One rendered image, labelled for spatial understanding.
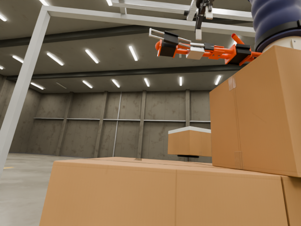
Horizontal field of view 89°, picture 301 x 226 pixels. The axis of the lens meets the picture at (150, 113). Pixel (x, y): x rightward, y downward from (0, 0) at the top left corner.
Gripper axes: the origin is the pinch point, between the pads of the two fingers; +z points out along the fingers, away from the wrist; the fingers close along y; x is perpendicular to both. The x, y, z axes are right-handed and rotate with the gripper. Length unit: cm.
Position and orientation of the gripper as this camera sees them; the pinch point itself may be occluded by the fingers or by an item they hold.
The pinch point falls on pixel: (203, 28)
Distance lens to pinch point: 93.1
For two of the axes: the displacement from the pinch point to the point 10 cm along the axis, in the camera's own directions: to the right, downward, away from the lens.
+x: -10.0, -0.9, -0.4
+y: -0.6, 2.6, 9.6
